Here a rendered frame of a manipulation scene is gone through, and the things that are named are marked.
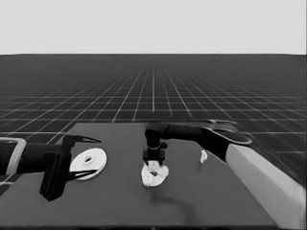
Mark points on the large thick white disc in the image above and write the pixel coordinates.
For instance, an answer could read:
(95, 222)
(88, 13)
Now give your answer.
(98, 159)

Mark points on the white round carrier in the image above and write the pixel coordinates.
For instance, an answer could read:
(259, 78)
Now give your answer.
(159, 182)

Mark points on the small white T-shaped piece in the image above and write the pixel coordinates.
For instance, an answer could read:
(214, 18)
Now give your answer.
(203, 156)

